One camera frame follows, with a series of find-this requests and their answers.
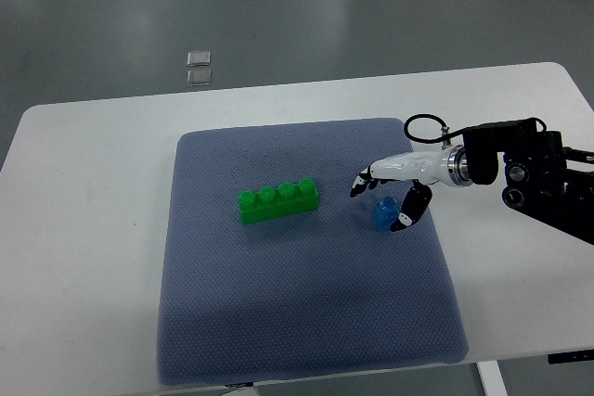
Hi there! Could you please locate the long green block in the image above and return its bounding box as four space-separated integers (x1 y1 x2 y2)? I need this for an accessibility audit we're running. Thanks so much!
237 177 319 224

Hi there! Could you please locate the small blue block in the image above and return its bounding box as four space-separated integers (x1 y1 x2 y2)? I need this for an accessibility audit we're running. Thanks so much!
373 197 400 232

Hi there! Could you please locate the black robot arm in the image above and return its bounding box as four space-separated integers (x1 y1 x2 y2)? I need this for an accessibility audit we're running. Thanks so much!
404 113 593 244

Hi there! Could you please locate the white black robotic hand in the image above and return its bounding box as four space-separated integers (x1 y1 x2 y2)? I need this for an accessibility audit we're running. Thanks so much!
350 151 457 232

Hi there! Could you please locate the white table leg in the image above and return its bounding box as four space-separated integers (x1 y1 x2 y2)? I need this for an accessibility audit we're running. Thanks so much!
476 361 508 396

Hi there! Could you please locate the upper metal floor plate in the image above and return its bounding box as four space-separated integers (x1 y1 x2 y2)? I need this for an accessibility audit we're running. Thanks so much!
187 50 211 67

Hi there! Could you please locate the black table control panel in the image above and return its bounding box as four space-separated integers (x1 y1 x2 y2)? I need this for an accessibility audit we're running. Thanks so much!
548 350 594 364

